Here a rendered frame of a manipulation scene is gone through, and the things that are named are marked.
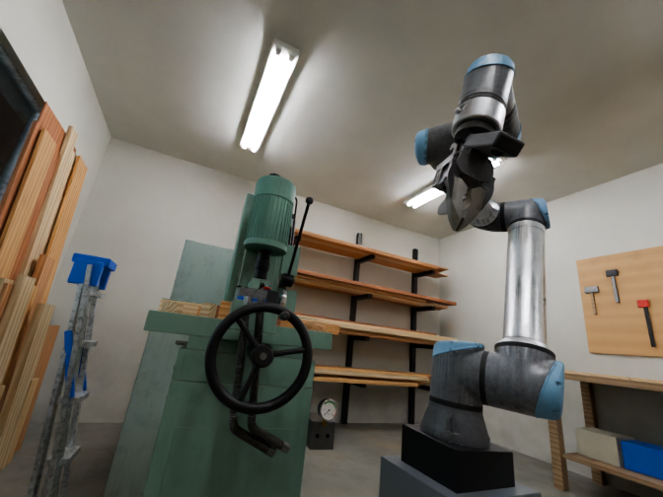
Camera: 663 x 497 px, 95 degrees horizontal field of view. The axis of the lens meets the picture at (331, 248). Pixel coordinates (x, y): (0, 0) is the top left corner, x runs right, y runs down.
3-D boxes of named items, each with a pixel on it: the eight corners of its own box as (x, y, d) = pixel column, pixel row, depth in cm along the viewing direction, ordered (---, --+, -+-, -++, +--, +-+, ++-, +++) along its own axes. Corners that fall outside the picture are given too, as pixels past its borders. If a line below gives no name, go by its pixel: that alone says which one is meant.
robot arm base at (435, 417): (455, 428, 101) (457, 395, 104) (505, 451, 84) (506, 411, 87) (407, 423, 95) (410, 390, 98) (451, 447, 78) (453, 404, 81)
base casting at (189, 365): (169, 380, 89) (178, 347, 91) (183, 362, 140) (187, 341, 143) (314, 389, 103) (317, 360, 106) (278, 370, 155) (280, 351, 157)
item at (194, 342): (185, 348, 92) (188, 334, 93) (189, 345, 111) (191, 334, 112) (310, 360, 105) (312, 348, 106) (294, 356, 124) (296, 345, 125)
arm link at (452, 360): (438, 393, 103) (441, 339, 108) (494, 406, 92) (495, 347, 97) (421, 394, 92) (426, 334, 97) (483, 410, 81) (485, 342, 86)
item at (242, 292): (237, 299, 93) (241, 281, 95) (234, 302, 103) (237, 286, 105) (279, 305, 97) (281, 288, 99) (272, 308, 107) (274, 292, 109)
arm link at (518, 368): (493, 412, 90) (505, 217, 126) (567, 431, 80) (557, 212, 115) (482, 398, 81) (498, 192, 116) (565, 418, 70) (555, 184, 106)
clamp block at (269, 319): (226, 328, 89) (233, 298, 92) (224, 328, 101) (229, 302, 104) (276, 334, 94) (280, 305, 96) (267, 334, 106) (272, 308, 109)
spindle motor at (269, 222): (245, 241, 115) (259, 170, 124) (241, 251, 130) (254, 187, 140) (290, 250, 120) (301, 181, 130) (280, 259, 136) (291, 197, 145)
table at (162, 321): (134, 329, 81) (141, 307, 82) (153, 330, 108) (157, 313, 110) (342, 352, 100) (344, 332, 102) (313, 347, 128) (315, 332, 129)
